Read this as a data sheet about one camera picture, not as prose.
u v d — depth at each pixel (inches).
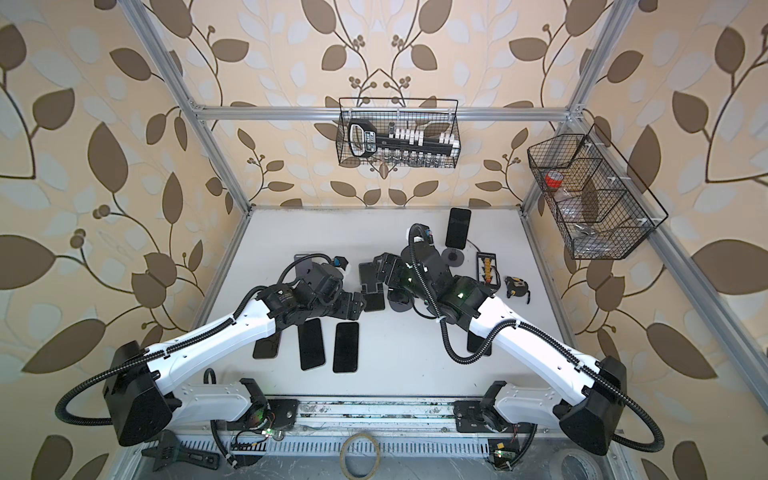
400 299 36.7
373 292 35.1
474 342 34.8
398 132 32.3
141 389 15.3
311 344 34.4
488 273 39.1
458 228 39.0
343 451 27.4
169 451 27.3
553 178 34.1
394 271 24.2
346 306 27.3
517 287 37.3
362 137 33.3
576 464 27.0
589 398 15.0
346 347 34.5
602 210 28.9
